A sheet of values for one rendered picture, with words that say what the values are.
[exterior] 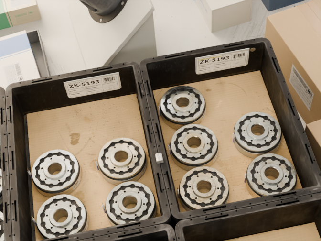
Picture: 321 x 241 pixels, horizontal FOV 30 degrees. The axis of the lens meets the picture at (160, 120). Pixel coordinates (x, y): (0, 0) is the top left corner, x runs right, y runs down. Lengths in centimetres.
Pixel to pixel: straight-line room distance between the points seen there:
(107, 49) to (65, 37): 26
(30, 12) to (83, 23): 22
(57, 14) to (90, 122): 51
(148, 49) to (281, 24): 33
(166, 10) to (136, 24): 34
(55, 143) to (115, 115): 15
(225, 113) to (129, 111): 22
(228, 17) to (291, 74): 28
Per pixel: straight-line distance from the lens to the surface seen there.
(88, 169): 132
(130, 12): 147
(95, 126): 138
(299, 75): 147
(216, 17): 166
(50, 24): 178
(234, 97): 140
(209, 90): 141
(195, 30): 171
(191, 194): 123
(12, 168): 124
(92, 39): 157
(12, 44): 163
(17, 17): 179
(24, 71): 156
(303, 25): 152
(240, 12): 169
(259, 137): 130
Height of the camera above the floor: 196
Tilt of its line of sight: 56 degrees down
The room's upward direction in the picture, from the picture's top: 6 degrees counter-clockwise
